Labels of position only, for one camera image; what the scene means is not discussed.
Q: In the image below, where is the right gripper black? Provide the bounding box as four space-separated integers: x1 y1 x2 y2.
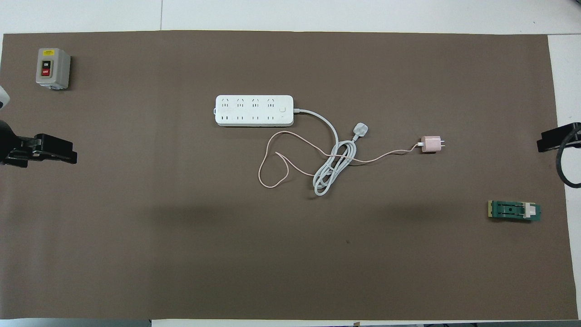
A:
537 122 581 153

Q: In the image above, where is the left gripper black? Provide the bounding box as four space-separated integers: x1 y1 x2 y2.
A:
0 120 78 167

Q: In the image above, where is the white power strip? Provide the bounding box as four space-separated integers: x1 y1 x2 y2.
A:
214 94 294 127

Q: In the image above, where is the brown table mat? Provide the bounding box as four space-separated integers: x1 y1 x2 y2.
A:
0 30 579 321

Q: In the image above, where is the white power cord with plug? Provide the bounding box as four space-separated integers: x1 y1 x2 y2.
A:
293 108 369 197

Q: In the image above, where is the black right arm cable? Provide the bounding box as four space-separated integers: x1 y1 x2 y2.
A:
557 129 581 188

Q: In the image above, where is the pink charger adapter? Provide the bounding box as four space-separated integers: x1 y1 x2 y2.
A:
421 135 445 154

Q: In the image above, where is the grey on-off switch box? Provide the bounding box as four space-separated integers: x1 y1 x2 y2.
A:
36 48 71 90

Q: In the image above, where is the pink charging cable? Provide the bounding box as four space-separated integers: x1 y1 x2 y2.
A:
258 131 423 188

